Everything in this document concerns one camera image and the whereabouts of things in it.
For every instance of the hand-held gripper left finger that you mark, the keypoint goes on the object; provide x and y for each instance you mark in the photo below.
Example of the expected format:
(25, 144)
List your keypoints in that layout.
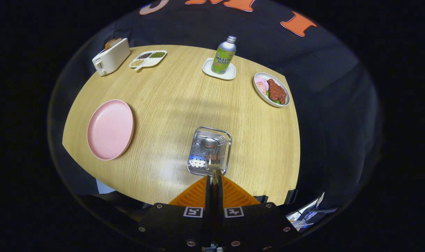
(208, 196)

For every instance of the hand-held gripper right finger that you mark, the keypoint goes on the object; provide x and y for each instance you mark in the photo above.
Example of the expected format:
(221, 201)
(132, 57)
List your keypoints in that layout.
(220, 197)

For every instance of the metal spoon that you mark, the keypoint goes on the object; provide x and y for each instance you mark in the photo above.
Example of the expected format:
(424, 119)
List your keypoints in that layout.
(209, 144)

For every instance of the metal cutlery drainer basket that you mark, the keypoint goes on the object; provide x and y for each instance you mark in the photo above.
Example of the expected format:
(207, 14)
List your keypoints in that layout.
(196, 157)

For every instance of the white oval food plate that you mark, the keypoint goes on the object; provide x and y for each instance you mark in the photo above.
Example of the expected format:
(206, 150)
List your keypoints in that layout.
(259, 95)

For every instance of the green vegetable garnish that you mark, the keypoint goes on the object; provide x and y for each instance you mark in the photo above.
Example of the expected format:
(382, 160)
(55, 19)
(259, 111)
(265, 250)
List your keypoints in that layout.
(275, 102)

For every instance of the pink round plate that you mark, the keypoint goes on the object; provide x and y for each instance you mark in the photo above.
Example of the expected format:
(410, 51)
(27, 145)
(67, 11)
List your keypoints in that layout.
(111, 129)

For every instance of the brown meat piece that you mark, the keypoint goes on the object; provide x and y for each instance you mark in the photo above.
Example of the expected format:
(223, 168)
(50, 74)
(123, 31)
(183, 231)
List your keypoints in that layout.
(277, 91)

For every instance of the pink ham slices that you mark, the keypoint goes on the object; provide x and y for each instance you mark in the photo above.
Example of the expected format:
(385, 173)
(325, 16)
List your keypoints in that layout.
(261, 84)

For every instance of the white square coaster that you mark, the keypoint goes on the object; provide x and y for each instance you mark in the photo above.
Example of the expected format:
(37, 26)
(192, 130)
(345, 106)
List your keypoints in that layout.
(208, 71)

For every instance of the green soda bottle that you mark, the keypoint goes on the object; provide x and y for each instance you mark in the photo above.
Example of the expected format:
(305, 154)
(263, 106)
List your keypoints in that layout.
(222, 59)

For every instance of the white divided snack dish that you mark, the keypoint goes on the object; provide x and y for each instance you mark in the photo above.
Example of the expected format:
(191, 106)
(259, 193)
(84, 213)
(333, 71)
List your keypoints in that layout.
(153, 63)

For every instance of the green beans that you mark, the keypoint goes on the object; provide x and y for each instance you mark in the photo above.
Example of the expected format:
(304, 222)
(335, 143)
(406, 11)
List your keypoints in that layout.
(157, 54)

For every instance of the pale yellow beans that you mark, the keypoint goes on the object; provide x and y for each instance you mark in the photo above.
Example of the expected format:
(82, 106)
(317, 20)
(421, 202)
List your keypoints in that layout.
(137, 63)

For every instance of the dark brown beans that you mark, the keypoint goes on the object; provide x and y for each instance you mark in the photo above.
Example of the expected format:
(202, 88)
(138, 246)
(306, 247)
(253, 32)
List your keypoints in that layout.
(144, 55)

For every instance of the cream white toaster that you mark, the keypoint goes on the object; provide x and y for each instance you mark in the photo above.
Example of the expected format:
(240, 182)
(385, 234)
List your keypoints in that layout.
(112, 59)

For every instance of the brown toast slice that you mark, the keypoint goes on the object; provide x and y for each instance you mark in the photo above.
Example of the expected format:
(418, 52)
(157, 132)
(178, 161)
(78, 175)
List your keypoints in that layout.
(112, 43)

